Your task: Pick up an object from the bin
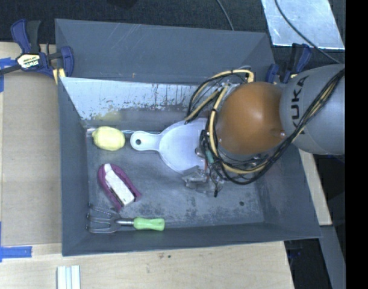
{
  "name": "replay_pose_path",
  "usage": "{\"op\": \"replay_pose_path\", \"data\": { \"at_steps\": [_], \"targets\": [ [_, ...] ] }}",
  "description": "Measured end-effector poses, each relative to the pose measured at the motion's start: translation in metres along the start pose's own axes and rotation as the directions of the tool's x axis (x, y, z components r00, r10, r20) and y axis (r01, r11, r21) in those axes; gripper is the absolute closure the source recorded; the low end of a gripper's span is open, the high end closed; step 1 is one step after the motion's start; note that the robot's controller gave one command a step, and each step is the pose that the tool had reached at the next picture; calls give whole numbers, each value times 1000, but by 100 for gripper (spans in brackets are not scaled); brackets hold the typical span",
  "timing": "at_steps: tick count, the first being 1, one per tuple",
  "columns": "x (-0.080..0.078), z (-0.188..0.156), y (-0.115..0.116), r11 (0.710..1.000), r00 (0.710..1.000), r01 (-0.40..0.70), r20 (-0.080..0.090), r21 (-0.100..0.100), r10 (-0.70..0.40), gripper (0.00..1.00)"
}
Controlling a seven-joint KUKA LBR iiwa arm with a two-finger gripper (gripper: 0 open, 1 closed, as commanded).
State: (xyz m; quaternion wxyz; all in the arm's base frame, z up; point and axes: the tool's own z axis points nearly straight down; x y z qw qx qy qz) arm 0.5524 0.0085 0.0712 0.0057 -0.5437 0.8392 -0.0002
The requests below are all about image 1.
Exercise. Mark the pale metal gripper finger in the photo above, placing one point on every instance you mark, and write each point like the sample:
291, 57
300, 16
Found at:
196, 174
203, 187

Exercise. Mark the white flat paddle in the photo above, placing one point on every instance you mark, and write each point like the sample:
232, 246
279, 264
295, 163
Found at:
177, 146

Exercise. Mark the purple and white brush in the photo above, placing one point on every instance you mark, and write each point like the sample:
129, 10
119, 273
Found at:
119, 187

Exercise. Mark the yellow lemon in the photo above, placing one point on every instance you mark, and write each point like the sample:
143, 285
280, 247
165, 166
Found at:
109, 138

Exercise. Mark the grey metal bin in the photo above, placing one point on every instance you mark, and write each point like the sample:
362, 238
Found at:
159, 53

